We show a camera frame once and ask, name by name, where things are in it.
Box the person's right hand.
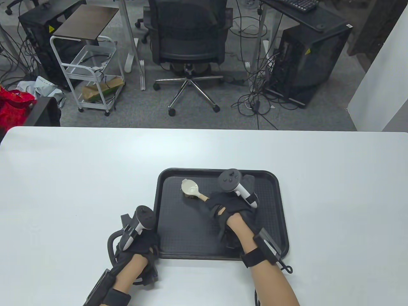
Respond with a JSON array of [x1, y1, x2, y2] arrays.
[[204, 191, 260, 243]]

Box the person's left hand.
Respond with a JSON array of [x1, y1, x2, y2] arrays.
[[112, 229, 161, 278]]

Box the white pot brush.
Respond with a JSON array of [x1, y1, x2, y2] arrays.
[[181, 179, 209, 202]]

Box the black plastic tray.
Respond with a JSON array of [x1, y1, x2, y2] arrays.
[[154, 168, 290, 260]]

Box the person's right forearm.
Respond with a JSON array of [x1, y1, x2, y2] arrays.
[[226, 214, 300, 306]]

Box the person's left forearm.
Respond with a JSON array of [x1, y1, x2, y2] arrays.
[[102, 255, 149, 306]]

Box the black white handheld controller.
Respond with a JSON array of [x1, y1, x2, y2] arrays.
[[107, 206, 157, 265], [218, 169, 259, 209]]

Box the black wrist sensor pack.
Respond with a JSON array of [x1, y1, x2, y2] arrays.
[[241, 228, 293, 274], [84, 269, 132, 306]]

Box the brown paper bag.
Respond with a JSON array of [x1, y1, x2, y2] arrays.
[[82, 77, 125, 103]]

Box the black chair back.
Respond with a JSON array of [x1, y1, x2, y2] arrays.
[[25, 97, 62, 127]]

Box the black mesh office chair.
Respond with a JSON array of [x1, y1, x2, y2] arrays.
[[143, 0, 235, 117]]

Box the black computer tower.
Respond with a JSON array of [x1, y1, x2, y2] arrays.
[[18, 0, 87, 91], [265, 22, 353, 109]]

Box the white desk leg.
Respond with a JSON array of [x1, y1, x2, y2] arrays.
[[116, 0, 147, 91], [245, 0, 270, 75]]

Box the red bag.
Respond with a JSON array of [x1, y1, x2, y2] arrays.
[[0, 85, 37, 129]]

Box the grey plastic bag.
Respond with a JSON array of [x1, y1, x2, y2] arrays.
[[16, 76, 66, 107]]

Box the black chair wheel base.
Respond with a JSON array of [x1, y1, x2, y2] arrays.
[[135, 18, 150, 44], [5, 0, 40, 15]]

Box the black desk top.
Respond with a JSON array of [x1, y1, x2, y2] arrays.
[[260, 0, 349, 32]]

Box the black keyboard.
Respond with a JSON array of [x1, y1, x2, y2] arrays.
[[274, 0, 319, 14]]

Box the brown board table top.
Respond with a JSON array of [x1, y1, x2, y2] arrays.
[[53, 4, 120, 41]]

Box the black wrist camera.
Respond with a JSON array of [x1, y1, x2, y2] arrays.
[[132, 257, 159, 286], [218, 223, 244, 251]]

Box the tangle of black cables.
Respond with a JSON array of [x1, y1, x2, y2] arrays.
[[231, 48, 306, 129], [0, 22, 43, 90]]

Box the white rolling wire cart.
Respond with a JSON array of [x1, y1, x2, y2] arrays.
[[50, 35, 125, 116]]

